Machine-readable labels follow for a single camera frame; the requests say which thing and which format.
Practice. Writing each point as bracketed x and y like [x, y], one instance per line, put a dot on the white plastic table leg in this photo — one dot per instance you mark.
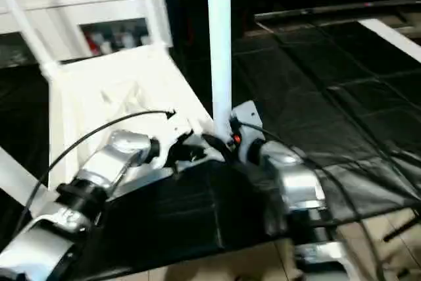
[150, 11]
[16, 179]
[29, 31]
[219, 44]

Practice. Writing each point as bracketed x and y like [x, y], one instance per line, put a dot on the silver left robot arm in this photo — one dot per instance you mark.
[105, 169]

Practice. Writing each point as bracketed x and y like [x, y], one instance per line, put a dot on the black work mat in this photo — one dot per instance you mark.
[197, 215]

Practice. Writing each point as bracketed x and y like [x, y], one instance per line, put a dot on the red bottle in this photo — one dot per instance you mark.
[95, 43]

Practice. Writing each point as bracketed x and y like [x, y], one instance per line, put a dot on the black tripod stand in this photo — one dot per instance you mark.
[402, 227]

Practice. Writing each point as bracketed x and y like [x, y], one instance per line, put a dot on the white glass-door cabinet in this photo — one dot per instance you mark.
[59, 11]

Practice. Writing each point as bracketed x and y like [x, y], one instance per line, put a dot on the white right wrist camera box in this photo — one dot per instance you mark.
[247, 116]

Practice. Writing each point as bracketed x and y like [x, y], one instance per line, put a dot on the dark metal rail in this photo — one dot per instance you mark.
[329, 11]

